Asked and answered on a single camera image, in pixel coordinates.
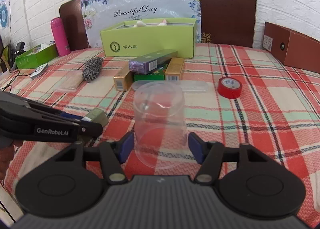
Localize small olive green box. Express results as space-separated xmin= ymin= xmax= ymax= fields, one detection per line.
xmin=81 ymin=108 xmax=108 ymax=127

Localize clear plastic cup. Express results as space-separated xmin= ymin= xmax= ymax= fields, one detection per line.
xmin=133 ymin=81 xmax=187 ymax=170

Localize gold box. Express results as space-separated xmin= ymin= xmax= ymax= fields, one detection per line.
xmin=113 ymin=64 xmax=133 ymax=91
xmin=164 ymin=57 xmax=184 ymax=81

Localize steel wool scrubber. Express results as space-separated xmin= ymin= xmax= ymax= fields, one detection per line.
xmin=82 ymin=57 xmax=104 ymax=82

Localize person's left hand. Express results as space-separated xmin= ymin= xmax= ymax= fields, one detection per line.
xmin=0 ymin=141 xmax=23 ymax=180

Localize white round-dial device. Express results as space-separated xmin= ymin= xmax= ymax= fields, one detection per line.
xmin=30 ymin=63 xmax=49 ymax=79

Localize bundle of wooden toothpicks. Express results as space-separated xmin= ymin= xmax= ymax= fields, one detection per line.
xmin=54 ymin=70 xmax=84 ymax=92

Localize black charger stand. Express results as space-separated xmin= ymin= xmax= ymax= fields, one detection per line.
xmin=8 ymin=42 xmax=25 ymax=70

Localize red tape roll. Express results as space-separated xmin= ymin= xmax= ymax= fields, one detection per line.
xmin=217 ymin=77 xmax=242 ymax=99

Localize clear plastic case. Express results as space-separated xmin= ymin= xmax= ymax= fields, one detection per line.
xmin=131 ymin=80 xmax=209 ymax=94

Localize plaid bed sheet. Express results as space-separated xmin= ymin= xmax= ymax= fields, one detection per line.
xmin=1 ymin=44 xmax=319 ymax=227

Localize pink thermos bottle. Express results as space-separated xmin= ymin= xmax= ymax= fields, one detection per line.
xmin=50 ymin=17 xmax=71 ymax=57

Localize green flat box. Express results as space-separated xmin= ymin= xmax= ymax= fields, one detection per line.
xmin=134 ymin=64 xmax=168 ymax=82

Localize purple green carton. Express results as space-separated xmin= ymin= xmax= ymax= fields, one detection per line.
xmin=129 ymin=49 xmax=177 ymax=75

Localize large green cardboard box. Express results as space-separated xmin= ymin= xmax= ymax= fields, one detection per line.
xmin=100 ymin=18 xmax=197 ymax=58

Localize white gloves in box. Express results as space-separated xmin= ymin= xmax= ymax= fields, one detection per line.
xmin=133 ymin=20 xmax=147 ymax=27

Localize brown cardboard box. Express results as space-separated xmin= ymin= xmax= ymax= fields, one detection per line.
xmin=263 ymin=22 xmax=320 ymax=73

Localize pink item in box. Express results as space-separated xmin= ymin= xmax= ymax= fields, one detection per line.
xmin=158 ymin=19 xmax=167 ymax=26

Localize brown wooden headboard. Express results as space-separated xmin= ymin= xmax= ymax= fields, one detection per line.
xmin=59 ymin=0 xmax=257 ymax=51

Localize floral Beautiful Day pillow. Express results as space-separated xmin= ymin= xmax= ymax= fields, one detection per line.
xmin=81 ymin=0 xmax=201 ymax=48

